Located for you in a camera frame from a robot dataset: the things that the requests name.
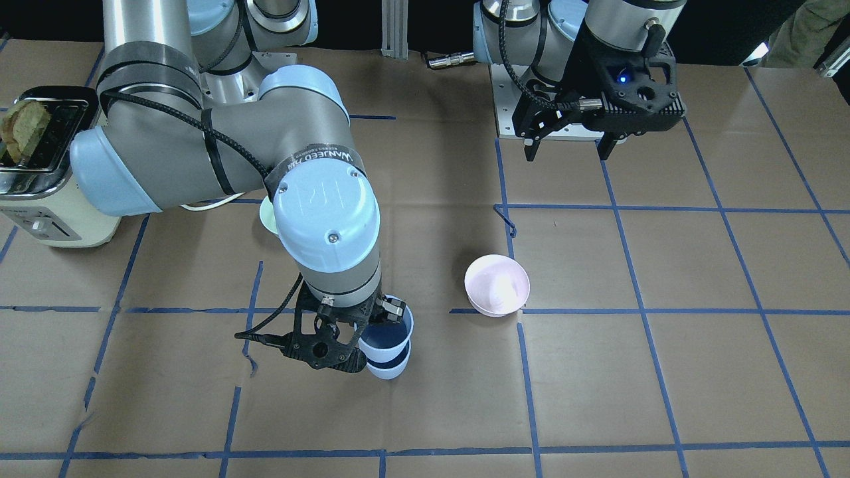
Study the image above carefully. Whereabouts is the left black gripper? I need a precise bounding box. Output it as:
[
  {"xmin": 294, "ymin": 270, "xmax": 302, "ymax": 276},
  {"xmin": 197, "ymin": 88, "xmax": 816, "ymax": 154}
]
[{"xmin": 512, "ymin": 80, "xmax": 622, "ymax": 161}]

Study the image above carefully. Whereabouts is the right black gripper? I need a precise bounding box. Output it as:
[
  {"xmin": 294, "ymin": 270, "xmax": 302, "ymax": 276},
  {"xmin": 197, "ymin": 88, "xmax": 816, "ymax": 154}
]
[{"xmin": 359, "ymin": 291, "xmax": 406, "ymax": 329}]

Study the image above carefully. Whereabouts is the light blue cup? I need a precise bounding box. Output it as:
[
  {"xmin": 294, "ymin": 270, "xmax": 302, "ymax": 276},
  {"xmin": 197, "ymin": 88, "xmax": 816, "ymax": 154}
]
[
  {"xmin": 367, "ymin": 341, "xmax": 412, "ymax": 380},
  {"xmin": 359, "ymin": 305, "xmax": 414, "ymax": 362}
]

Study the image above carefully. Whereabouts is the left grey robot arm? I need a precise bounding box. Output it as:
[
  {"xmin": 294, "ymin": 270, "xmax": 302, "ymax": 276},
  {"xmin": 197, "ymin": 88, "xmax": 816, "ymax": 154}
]
[{"xmin": 473, "ymin": 1, "xmax": 687, "ymax": 161}]

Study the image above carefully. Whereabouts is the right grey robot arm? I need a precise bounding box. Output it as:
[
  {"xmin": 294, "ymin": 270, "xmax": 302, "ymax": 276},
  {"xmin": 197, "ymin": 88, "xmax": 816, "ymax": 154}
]
[{"xmin": 70, "ymin": 1, "xmax": 404, "ymax": 323}]

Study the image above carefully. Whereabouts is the pink bowl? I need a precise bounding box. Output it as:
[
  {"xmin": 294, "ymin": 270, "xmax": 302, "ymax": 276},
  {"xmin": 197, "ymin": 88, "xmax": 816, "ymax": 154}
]
[{"xmin": 464, "ymin": 254, "xmax": 531, "ymax": 317}]

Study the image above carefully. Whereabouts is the mint green bowl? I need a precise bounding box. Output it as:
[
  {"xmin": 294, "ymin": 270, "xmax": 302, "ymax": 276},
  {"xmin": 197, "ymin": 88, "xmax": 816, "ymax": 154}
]
[{"xmin": 259, "ymin": 197, "xmax": 279, "ymax": 237}]

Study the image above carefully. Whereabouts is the cream toaster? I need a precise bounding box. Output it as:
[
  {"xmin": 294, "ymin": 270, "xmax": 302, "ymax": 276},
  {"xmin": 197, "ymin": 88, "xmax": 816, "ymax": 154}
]
[{"xmin": 1, "ymin": 86, "xmax": 121, "ymax": 248}]

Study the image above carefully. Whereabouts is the toast slice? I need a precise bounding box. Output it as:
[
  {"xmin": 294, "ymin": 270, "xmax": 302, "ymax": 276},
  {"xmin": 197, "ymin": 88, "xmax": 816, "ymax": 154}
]
[{"xmin": 1, "ymin": 100, "xmax": 51, "ymax": 165}]

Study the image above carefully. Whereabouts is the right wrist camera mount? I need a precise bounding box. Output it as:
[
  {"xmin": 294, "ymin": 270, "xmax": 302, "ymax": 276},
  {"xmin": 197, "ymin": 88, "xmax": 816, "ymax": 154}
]
[{"xmin": 234, "ymin": 276, "xmax": 367, "ymax": 373}]

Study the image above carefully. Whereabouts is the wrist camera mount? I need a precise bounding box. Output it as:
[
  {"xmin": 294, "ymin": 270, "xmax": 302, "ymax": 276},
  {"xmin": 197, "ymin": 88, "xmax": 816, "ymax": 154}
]
[
  {"xmin": 234, "ymin": 276, "xmax": 367, "ymax": 373},
  {"xmin": 561, "ymin": 22, "xmax": 687, "ymax": 134}
]

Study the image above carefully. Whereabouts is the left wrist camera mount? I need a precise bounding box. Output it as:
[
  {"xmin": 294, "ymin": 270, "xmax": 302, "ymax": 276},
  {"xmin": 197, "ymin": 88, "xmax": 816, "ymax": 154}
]
[{"xmin": 561, "ymin": 22, "xmax": 687, "ymax": 134}]

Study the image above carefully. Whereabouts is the aluminium frame post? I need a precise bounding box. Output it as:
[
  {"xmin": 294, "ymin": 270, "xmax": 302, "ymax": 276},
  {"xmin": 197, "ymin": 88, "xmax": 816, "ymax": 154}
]
[{"xmin": 380, "ymin": 0, "xmax": 409, "ymax": 61}]

